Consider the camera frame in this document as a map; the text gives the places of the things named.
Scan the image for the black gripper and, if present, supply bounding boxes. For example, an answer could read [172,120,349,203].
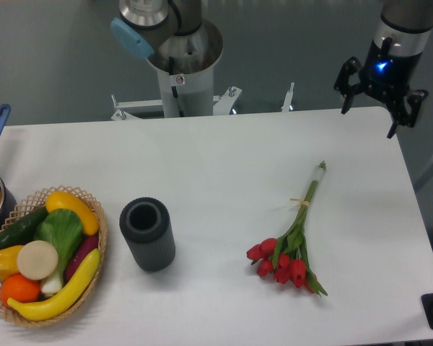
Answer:
[333,38,429,138]

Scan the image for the red tulip bouquet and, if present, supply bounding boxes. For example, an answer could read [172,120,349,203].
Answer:
[246,161,328,296]

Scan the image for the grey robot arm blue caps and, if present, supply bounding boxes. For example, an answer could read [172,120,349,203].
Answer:
[110,1,433,134]

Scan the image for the dark grey ribbed vase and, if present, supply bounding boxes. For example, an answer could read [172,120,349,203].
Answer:
[119,197,176,272]

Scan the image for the purple eggplant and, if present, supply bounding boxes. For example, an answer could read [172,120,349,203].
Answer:
[64,235,99,282]

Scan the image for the yellow squash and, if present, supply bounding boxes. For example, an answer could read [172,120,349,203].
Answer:
[45,190,100,236]

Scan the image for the green leafy bok choy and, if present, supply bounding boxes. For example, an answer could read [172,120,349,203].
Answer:
[33,209,83,297]

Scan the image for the woven wicker basket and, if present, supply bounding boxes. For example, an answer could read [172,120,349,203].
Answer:
[0,185,108,328]

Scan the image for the yellow banana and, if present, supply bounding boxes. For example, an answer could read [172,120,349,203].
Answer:
[7,249,101,321]

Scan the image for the beige round disc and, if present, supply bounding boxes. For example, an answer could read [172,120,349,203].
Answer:
[17,240,58,280]

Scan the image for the green cucumber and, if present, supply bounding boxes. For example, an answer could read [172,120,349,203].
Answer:
[0,208,48,250]

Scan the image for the orange fruit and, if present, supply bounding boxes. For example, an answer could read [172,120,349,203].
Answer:
[0,274,40,307]

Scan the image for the yellow bell pepper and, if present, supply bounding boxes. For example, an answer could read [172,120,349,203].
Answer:
[0,245,24,281]

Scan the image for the white metal base frame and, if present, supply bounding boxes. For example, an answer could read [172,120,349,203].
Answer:
[111,82,295,120]

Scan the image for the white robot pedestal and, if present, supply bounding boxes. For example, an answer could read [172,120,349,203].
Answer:
[154,57,216,118]

